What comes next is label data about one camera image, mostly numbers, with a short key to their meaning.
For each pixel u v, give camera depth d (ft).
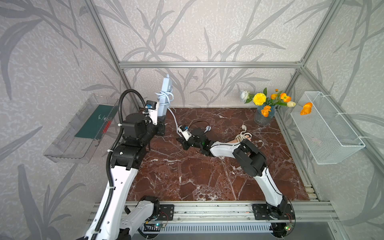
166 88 2.07
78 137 2.12
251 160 1.84
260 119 3.55
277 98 2.84
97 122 2.24
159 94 2.02
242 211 2.48
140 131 1.52
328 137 2.01
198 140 2.53
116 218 1.27
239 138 3.09
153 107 1.75
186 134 2.70
